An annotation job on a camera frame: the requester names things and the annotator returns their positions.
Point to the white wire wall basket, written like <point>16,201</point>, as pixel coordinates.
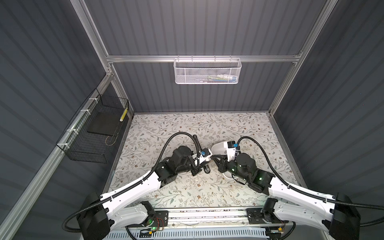
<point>207,71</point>

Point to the white plastic tray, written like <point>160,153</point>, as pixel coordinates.
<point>221,149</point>

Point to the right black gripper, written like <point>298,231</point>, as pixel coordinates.
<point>221,163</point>

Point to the black wire side basket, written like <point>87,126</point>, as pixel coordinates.
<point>79,145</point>

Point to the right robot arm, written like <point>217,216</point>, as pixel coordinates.
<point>336,216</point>

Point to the black foam pad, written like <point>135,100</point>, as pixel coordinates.
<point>105,124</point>

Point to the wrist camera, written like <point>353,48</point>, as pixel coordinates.
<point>232,150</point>
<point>205,155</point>

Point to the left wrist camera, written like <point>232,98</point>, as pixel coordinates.
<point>205,155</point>

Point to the white vent strip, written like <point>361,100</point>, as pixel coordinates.
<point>204,234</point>

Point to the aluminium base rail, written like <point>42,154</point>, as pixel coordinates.
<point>211,216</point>

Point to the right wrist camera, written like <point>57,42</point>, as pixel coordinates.
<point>232,150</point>

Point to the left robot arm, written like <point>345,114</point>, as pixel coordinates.
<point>100,214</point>

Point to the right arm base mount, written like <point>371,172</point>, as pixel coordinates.
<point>256,216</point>

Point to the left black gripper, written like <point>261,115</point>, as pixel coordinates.
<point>196,170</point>

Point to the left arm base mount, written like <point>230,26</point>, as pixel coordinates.
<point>158,219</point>

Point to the yellow marker pen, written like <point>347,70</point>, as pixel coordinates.
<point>123,114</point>

